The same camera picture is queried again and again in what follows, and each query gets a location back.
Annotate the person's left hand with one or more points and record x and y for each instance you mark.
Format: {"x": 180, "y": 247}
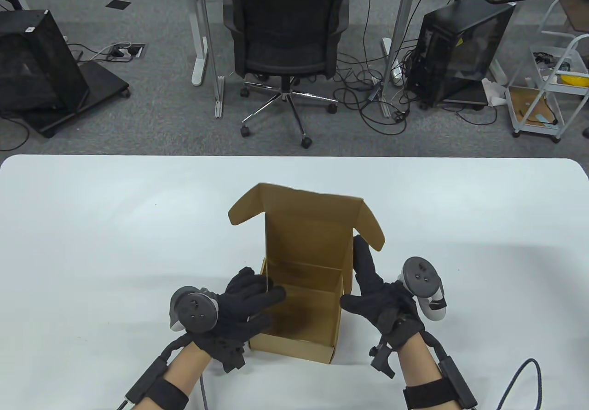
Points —
{"x": 239, "y": 313}

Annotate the person's right hand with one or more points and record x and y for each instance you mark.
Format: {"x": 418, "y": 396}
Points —
{"x": 386, "y": 308}

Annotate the grey white handheld controller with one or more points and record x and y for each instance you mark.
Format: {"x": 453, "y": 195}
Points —
{"x": 421, "y": 279}
{"x": 195, "y": 311}

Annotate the brown cardboard mailer box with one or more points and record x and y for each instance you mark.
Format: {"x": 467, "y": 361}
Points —
{"x": 303, "y": 226}

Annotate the grey forearm sensor box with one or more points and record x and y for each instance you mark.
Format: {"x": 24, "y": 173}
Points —
{"x": 147, "y": 380}
{"x": 458, "y": 382}

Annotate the person's left forearm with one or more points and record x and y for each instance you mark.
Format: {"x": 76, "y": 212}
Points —
{"x": 184, "y": 368}

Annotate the floor outlet box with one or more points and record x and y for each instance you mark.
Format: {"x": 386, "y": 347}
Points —
{"x": 133, "y": 51}

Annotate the white utility cart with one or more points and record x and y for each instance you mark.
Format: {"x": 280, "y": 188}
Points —
{"x": 536, "y": 129}

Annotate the white power strip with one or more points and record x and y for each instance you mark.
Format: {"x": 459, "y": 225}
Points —
{"x": 395, "y": 74}

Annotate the white crumpled paper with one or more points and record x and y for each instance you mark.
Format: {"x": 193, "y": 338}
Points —
{"x": 494, "y": 92}

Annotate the white desk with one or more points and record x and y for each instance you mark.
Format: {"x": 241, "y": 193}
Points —
{"x": 198, "y": 67}

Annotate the black glass computer tower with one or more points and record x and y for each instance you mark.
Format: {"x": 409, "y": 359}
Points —
{"x": 460, "y": 51}

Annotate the black rolling platform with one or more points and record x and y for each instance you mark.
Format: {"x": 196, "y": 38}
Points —
{"x": 101, "y": 83}

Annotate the black mesh office chair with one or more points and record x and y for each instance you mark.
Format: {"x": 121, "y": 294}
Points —
{"x": 285, "y": 28}

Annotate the yellow object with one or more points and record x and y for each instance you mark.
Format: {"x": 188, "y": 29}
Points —
{"x": 575, "y": 80}

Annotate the black floor plate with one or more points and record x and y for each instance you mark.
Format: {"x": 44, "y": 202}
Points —
{"x": 118, "y": 4}

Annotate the brown wooden board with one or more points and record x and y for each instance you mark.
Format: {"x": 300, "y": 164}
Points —
{"x": 577, "y": 9}

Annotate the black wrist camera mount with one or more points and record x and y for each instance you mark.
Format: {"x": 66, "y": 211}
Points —
{"x": 230, "y": 359}
{"x": 384, "y": 361}

